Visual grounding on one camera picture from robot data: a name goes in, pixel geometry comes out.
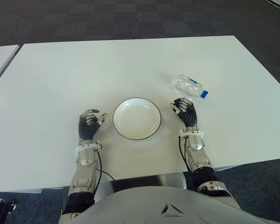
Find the clear water bottle blue cap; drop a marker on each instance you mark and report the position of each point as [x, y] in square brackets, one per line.
[187, 86]

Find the white plate with black rim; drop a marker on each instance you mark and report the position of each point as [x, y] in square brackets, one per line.
[137, 119]

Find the white neighbouring table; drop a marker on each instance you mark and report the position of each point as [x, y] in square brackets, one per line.
[1, 60]

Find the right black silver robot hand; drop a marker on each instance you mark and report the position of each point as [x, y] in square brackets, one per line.
[189, 115]

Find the black metal stand foot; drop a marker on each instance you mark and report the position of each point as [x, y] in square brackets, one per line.
[3, 208]

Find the grey robot torso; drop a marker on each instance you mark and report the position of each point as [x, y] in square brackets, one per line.
[154, 207]

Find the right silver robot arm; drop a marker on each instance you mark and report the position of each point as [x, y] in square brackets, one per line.
[198, 158]

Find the silver robot waist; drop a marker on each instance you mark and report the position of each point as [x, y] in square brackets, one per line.
[154, 179]

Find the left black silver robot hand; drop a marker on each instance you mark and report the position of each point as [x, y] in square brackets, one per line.
[87, 130]

